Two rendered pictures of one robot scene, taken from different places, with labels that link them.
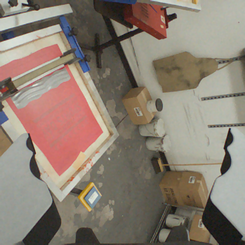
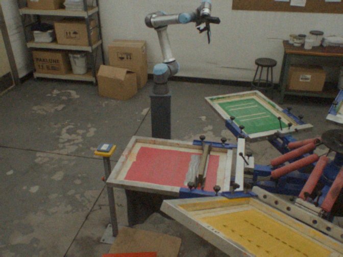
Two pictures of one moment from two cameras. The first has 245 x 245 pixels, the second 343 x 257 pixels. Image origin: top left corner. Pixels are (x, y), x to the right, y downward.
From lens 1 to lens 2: 243 cm
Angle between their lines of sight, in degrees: 100
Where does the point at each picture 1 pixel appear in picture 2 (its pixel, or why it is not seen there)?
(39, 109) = (182, 160)
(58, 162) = (148, 150)
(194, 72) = not seen: outside the picture
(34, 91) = (194, 163)
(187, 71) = not seen: outside the picture
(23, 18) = (240, 167)
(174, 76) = not seen: outside the picture
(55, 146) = (156, 154)
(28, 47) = (221, 175)
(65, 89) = (179, 177)
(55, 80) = (190, 175)
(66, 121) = (161, 166)
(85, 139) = (137, 167)
